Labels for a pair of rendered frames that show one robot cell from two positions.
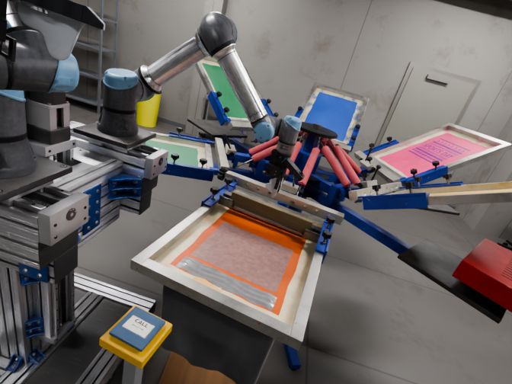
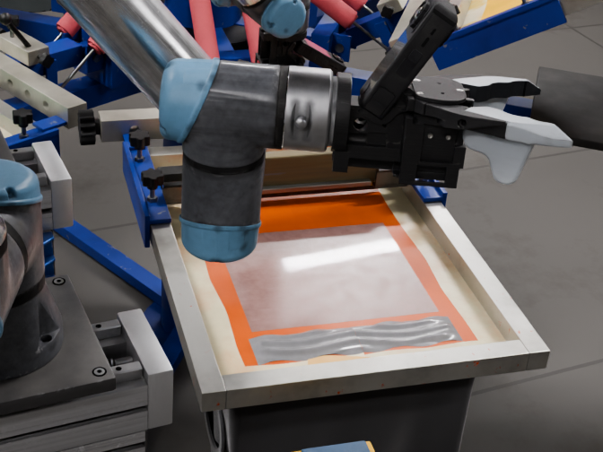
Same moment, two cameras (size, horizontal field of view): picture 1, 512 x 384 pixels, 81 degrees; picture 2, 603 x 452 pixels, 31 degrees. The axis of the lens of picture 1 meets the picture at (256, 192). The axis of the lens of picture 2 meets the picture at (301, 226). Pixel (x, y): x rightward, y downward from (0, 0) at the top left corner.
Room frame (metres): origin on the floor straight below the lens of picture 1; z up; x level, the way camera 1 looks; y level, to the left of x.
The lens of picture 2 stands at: (-0.40, 0.88, 2.09)
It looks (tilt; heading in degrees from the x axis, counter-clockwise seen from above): 32 degrees down; 329
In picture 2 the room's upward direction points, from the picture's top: 5 degrees clockwise
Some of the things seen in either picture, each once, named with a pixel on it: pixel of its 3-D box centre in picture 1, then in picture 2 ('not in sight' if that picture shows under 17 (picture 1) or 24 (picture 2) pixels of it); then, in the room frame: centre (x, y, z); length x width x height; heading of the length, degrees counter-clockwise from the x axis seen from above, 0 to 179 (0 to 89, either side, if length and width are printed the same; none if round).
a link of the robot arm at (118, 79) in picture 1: (121, 88); not in sight; (1.15, 0.61, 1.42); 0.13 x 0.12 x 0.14; 179
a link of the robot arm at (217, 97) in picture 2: not in sight; (223, 106); (0.40, 0.48, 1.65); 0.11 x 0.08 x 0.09; 60
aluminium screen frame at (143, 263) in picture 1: (252, 241); (313, 246); (1.06, -0.04, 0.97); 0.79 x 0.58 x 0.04; 167
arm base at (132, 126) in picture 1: (118, 118); not in sight; (1.14, 0.61, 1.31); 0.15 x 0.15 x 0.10
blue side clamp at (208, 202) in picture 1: (219, 197); (145, 191); (1.36, 0.17, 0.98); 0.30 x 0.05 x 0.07; 167
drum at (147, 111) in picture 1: (148, 107); not in sight; (5.35, 2.31, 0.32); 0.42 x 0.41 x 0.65; 86
